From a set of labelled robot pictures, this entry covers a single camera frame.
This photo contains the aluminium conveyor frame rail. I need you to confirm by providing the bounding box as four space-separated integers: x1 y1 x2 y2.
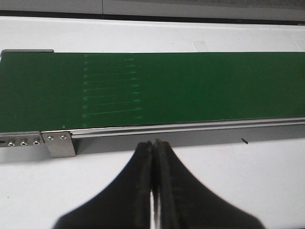
70 117 305 139

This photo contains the white cabinet front panel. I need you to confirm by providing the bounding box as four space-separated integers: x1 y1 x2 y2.
0 0 305 21

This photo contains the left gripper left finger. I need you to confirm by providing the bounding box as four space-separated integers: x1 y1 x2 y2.
54 142 152 229

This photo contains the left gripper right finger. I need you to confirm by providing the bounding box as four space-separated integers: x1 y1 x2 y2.
152 141 264 229

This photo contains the green conveyor belt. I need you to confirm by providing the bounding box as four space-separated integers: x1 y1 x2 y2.
0 52 305 132

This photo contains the conveyor end plate with bolts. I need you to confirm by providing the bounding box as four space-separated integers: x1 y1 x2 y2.
0 131 44 147

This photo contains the steel conveyor support bracket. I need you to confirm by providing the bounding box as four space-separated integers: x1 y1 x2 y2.
42 132 76 158

